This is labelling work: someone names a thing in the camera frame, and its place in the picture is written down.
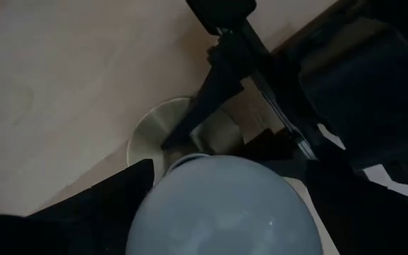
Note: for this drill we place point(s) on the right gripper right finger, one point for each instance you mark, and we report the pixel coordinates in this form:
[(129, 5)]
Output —
[(374, 219)]

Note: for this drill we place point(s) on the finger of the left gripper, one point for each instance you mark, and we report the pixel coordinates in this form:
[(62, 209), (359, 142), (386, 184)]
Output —
[(275, 147), (211, 92)]

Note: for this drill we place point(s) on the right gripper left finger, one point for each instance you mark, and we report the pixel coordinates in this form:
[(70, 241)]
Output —
[(94, 219)]

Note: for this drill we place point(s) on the brass lamp socket base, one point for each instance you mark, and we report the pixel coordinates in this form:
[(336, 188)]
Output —
[(147, 134)]

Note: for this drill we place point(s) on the white lightbulb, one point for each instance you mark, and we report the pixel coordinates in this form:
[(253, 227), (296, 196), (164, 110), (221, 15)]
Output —
[(225, 212)]

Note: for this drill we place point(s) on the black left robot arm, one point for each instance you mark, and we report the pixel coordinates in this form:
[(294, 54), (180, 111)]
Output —
[(402, 124)]

